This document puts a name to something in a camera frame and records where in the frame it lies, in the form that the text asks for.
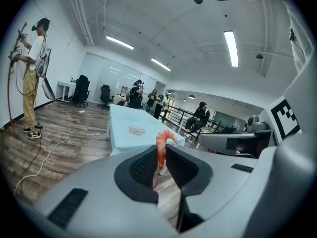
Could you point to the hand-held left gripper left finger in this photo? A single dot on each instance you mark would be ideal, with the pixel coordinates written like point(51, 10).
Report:
point(99, 182)

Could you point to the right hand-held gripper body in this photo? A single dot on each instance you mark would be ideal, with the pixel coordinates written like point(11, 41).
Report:
point(292, 162)

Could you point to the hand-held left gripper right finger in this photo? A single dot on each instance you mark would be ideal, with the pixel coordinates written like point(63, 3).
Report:
point(213, 172)

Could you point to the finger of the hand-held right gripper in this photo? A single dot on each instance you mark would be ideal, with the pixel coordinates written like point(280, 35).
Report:
point(215, 141)

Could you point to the orange shrimp toy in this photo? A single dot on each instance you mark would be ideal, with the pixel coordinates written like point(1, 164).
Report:
point(164, 147)

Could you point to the clear glass bowl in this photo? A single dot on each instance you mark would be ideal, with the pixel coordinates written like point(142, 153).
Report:
point(136, 130)

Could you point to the grey machine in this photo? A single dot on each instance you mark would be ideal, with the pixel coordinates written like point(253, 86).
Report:
point(257, 124)

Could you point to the black metal railing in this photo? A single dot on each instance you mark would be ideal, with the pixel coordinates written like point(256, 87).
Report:
point(178, 114)

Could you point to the black pendant lamp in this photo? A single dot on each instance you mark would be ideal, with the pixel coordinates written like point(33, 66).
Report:
point(191, 96)

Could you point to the light blue tablecloth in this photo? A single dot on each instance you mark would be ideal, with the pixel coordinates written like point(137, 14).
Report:
point(128, 118)

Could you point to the black office chair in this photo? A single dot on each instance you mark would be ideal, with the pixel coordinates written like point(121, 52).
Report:
point(106, 95)
point(81, 90)

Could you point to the long ceiling light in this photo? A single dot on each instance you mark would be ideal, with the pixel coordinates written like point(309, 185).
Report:
point(161, 64)
point(120, 42)
point(231, 48)

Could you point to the white desk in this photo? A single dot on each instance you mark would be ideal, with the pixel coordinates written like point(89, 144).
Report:
point(63, 85)

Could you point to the black and white helmet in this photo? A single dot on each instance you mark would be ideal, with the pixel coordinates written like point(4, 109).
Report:
point(44, 63)

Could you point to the rusty red coat stand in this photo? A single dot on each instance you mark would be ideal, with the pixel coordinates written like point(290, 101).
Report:
point(10, 83)

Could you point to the person's white printed t-shirt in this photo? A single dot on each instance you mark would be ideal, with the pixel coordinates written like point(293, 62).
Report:
point(297, 21)

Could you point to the white ceiling pipes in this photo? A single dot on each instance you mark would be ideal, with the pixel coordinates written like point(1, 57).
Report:
point(81, 14)

